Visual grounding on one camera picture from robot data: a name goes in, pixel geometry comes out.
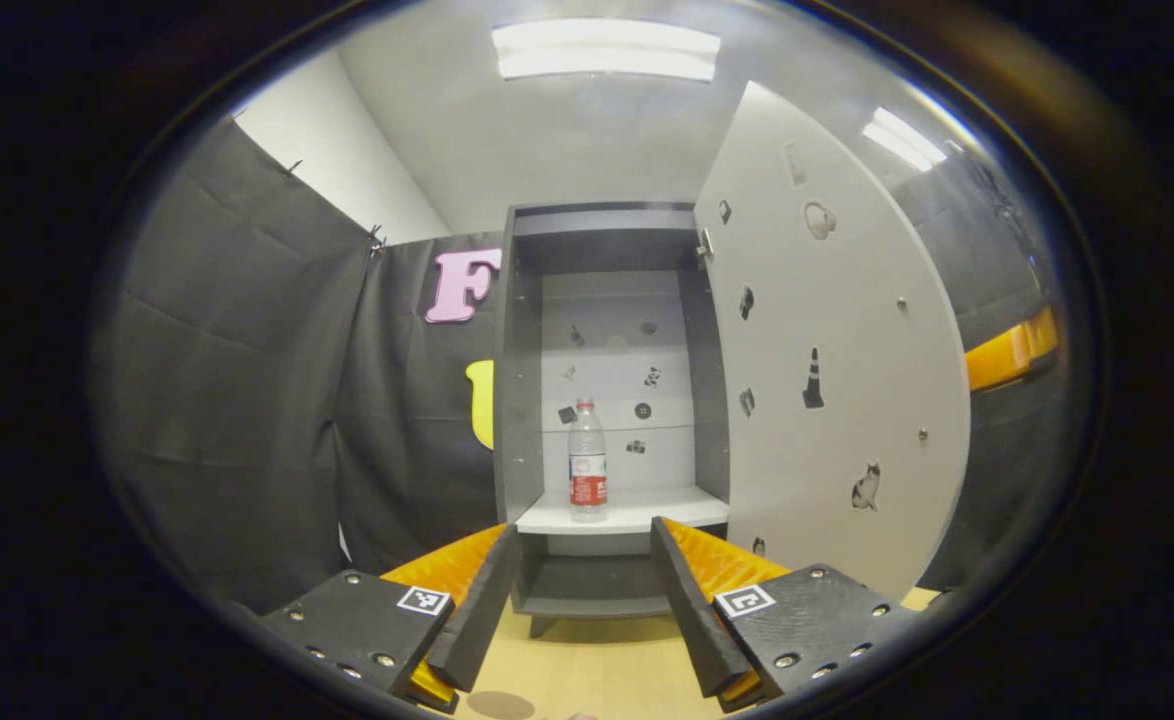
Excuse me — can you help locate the white cabinet shelf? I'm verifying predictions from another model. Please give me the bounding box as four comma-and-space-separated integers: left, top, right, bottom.
515, 487, 730, 536

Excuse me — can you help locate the small ceiling light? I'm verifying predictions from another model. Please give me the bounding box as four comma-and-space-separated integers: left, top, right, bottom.
862, 105, 948, 173

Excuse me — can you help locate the clear bottle with red label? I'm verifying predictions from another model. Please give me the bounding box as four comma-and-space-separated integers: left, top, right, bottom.
567, 398, 610, 523

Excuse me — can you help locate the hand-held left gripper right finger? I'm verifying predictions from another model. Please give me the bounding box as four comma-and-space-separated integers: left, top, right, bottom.
650, 516, 923, 713

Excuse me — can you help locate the dark grey cabinet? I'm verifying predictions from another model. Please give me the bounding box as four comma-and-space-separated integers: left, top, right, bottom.
492, 200, 733, 639

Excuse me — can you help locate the large ceiling light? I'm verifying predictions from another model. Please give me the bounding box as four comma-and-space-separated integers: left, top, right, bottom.
492, 18, 721, 83

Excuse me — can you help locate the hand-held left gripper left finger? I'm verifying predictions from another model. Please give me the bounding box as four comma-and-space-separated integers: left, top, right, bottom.
262, 522, 520, 713

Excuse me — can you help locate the grey cabinet door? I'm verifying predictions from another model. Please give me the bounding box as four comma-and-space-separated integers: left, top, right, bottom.
692, 80, 973, 603

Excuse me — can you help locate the black backdrop cloth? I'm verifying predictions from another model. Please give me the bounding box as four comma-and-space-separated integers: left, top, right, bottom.
92, 118, 1073, 613

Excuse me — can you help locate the brown round coaster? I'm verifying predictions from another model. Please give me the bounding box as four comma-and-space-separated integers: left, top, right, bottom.
465, 690, 538, 720

